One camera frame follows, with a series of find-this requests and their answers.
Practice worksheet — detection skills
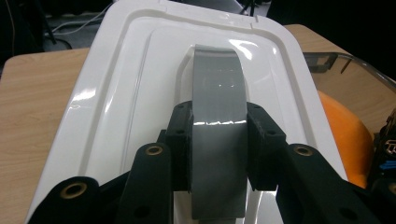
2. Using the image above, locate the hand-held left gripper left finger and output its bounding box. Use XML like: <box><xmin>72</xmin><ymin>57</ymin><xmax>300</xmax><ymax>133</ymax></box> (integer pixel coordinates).
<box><xmin>163</xmin><ymin>100</ymin><xmax>194</xmax><ymax>192</ymax></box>

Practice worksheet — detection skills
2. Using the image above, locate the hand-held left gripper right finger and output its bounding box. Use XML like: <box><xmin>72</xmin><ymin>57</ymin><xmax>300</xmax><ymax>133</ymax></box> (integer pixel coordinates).
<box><xmin>246</xmin><ymin>102</ymin><xmax>288</xmax><ymax>191</ymax></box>

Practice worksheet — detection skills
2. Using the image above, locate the white box lid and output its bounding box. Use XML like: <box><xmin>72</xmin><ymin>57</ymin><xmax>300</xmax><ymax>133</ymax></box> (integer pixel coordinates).
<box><xmin>24</xmin><ymin>0</ymin><xmax>349</xmax><ymax>224</ymax></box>

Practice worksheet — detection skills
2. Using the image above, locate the orange plush toy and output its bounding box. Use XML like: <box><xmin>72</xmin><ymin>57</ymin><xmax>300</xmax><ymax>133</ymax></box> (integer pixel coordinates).
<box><xmin>317</xmin><ymin>90</ymin><xmax>375</xmax><ymax>189</ymax></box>

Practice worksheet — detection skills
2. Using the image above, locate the clear glass container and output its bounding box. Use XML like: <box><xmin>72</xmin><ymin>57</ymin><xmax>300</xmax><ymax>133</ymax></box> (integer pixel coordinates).
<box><xmin>303</xmin><ymin>51</ymin><xmax>396</xmax><ymax>147</ymax></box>

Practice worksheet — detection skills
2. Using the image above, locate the white floor cable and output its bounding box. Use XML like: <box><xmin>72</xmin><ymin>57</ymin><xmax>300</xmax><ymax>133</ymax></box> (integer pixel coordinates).
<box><xmin>50</xmin><ymin>2</ymin><xmax>115</xmax><ymax>35</ymax></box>

